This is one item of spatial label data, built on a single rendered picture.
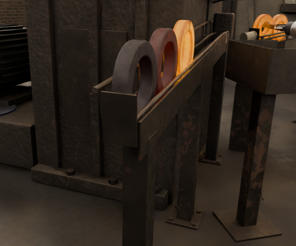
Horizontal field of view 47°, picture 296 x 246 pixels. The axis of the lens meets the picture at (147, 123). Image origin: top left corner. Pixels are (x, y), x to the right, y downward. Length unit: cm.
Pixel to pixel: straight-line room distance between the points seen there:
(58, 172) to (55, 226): 33
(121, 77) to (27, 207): 104
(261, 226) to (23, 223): 95
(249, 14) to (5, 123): 333
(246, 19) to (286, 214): 323
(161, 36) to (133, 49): 18
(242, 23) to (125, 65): 393
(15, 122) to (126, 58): 126
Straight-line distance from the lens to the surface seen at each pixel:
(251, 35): 213
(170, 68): 96
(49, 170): 172
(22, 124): 183
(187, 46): 112
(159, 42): 83
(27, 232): 145
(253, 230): 147
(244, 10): 453
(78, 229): 142
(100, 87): 68
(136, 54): 67
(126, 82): 65
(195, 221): 145
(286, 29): 211
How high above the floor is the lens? 83
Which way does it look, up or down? 19 degrees down
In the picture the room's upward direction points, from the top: 2 degrees clockwise
